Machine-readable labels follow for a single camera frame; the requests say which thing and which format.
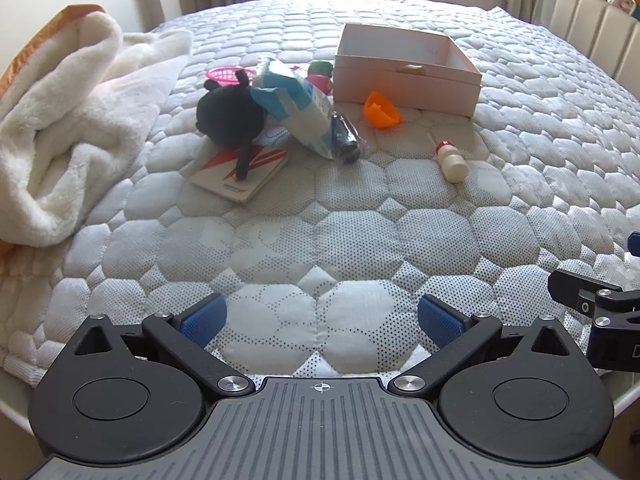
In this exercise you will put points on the orange plastic scoop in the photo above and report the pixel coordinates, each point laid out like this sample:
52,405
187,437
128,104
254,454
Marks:
379,112

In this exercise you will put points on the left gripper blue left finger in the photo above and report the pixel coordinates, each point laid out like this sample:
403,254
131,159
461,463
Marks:
202,322

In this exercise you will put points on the quilted grey mattress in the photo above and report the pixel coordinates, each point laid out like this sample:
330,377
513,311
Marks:
322,270

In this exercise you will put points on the small toy milk bottle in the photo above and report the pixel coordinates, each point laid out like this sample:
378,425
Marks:
451,162

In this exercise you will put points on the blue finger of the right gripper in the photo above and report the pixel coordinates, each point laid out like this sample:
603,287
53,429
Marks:
633,244

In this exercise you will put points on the pink green squishy toy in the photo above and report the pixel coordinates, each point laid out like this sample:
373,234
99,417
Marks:
319,74

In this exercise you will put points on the pink toy strainer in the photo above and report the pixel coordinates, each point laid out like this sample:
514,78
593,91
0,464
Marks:
224,76

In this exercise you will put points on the red white book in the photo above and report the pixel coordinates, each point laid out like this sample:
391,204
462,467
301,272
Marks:
224,176

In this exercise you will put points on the white fluffy blanket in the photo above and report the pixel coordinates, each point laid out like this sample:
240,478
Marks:
77,104

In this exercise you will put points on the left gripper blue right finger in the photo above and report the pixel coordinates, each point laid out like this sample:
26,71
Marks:
440,322

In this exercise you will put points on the pink cardboard box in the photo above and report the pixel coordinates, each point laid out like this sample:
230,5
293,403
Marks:
413,69

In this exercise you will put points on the beige padded headboard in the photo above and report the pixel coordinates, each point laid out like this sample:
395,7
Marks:
603,33

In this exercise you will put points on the blue white snack bag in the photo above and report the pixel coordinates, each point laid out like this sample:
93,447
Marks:
300,107

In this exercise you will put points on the black plush toy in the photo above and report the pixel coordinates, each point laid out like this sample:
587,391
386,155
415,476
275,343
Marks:
231,118

